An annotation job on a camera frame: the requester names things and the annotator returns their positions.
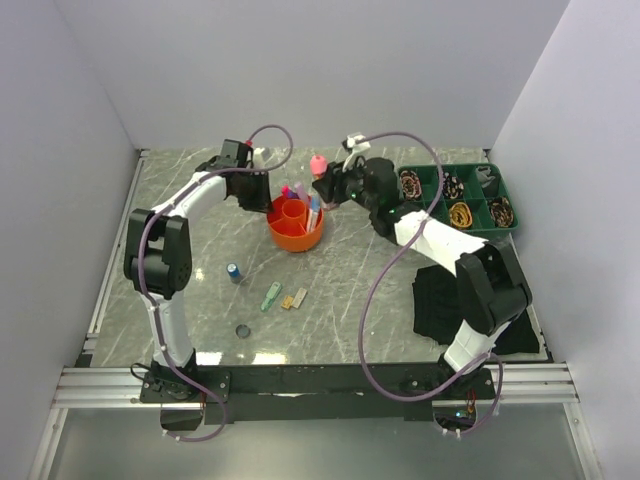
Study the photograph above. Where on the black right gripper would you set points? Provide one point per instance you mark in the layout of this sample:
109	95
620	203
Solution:
335	178

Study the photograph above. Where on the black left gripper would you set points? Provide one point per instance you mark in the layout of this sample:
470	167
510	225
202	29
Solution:
264	199

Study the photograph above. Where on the orange round divided container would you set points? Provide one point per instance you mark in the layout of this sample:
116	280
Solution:
287	223

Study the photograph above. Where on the light purple highlighter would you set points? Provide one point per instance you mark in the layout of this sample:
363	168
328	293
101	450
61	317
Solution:
302	193

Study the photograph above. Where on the blue capped white marker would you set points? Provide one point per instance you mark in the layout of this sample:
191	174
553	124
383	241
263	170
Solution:
316	205

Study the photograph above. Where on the blue glue stick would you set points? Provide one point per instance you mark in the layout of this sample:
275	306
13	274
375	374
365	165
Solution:
234	273

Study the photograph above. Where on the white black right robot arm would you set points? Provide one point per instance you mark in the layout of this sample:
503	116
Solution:
492	288

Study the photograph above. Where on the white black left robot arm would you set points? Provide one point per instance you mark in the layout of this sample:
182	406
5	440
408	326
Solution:
158	255

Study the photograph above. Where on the pink black rolled band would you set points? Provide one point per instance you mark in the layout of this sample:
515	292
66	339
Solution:
411	185

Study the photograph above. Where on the black white rolled band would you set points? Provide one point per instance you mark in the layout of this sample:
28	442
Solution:
453	187

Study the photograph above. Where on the yellow rolled band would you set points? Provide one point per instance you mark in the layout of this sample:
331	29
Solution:
460	216

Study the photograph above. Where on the green compartment tray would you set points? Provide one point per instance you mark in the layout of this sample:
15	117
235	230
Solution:
472	198

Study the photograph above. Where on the grey rolled cloth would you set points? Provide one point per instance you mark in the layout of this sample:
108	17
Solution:
488	179

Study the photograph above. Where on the tan eraser block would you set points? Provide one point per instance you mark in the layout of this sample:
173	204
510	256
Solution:
287	302

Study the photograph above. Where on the brown black rolled band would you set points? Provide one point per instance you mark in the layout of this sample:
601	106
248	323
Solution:
501	212

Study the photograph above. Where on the black cloth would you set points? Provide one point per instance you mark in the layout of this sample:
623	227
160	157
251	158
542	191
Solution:
437	314

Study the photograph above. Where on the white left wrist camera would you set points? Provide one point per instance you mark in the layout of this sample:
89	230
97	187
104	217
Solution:
258	156

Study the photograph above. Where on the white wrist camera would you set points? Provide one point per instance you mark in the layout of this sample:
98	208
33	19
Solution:
258	156
355	144

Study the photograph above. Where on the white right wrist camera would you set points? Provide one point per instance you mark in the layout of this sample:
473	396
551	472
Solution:
355	144

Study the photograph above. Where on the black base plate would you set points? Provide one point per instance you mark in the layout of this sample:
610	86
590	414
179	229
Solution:
306	392

